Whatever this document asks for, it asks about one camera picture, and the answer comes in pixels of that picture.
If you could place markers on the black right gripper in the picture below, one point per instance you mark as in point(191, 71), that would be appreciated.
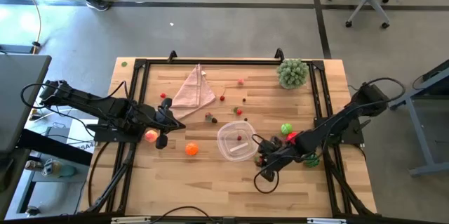
point(280, 153)

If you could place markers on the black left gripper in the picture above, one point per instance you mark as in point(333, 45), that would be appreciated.
point(164, 122)

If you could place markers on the strawberry with bright green leaves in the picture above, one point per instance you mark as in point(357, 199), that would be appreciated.
point(259, 161)

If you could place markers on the toy peach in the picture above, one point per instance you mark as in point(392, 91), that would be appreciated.
point(151, 136)

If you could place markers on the orange toy fruit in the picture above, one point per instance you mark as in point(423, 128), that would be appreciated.
point(191, 149)

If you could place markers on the strawberry with teal leaves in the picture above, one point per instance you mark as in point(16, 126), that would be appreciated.
point(208, 116)

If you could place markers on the clear plastic tupperware container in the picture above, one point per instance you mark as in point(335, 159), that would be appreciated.
point(228, 150)

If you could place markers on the red toy pepper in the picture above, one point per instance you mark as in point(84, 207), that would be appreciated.
point(291, 135)

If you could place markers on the green toy cabbage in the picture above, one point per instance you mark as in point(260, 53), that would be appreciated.
point(286, 128)

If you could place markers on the dark toy blackberry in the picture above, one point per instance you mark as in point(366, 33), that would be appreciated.
point(214, 120)

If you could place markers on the green striped toy watermelon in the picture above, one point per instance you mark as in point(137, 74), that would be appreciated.
point(312, 162)

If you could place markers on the cherry tomato with green leaf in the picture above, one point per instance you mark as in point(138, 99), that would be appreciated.
point(239, 112)

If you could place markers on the red cherry with long stem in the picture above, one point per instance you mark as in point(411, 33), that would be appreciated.
point(222, 98)

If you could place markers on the pink toy raspberry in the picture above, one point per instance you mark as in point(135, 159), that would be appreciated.
point(240, 81)

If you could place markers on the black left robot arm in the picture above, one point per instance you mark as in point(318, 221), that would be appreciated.
point(87, 103)

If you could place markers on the pink folded cloth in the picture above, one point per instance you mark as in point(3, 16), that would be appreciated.
point(193, 90)

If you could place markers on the green succulent in patterned pot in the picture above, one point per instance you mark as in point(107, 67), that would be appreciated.
point(292, 73)

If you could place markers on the white printed sheet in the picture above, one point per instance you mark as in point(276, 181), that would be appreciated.
point(82, 136)

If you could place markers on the teal bottle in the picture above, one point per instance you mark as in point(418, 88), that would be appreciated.
point(65, 171)

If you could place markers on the black desk beam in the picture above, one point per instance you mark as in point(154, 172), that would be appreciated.
point(52, 146)

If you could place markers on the grey desk top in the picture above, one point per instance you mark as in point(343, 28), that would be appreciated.
point(21, 101)

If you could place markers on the black aluminium table frame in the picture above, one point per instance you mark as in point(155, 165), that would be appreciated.
point(228, 62)

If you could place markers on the white metal bracket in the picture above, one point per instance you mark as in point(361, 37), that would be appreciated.
point(129, 220)
point(326, 221)

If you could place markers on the grey blue desk frame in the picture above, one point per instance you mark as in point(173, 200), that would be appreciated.
point(422, 139)

